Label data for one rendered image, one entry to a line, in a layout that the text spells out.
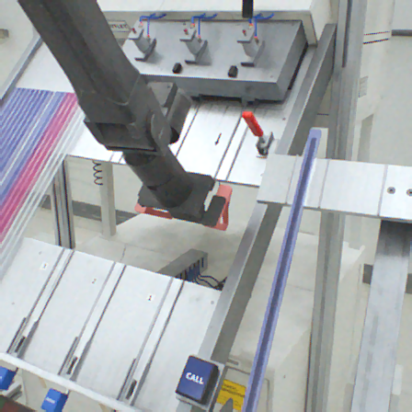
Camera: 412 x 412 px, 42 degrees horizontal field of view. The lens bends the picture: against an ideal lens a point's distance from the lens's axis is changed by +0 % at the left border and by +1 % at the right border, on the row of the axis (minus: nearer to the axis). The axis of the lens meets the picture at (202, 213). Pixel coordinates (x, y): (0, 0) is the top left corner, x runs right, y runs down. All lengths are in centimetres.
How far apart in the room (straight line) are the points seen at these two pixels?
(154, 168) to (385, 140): 192
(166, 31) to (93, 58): 54
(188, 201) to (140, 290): 18
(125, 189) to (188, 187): 253
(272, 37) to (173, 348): 53
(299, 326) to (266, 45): 56
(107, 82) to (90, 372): 45
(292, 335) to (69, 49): 77
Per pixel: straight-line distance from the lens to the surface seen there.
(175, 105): 72
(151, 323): 81
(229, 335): 79
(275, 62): 91
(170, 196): 73
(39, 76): 127
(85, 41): 53
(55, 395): 85
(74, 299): 90
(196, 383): 71
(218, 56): 97
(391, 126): 251
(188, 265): 129
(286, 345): 109
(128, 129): 60
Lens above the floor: 123
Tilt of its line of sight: 20 degrees down
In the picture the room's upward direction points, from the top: straight up
